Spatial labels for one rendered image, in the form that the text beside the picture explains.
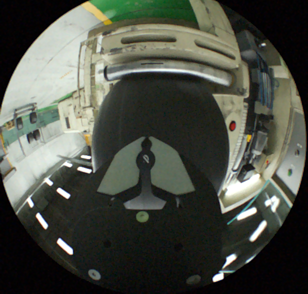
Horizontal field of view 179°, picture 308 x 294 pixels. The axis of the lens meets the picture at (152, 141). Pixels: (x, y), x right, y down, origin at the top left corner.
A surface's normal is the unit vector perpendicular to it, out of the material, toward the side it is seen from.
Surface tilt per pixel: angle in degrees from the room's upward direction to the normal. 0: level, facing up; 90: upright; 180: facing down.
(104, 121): 126
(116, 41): 90
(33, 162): 90
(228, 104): 90
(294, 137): 90
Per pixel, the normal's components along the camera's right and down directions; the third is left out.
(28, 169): 0.99, 0.03
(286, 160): -1.00, 0.04
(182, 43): 0.01, 0.40
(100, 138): -0.27, -0.13
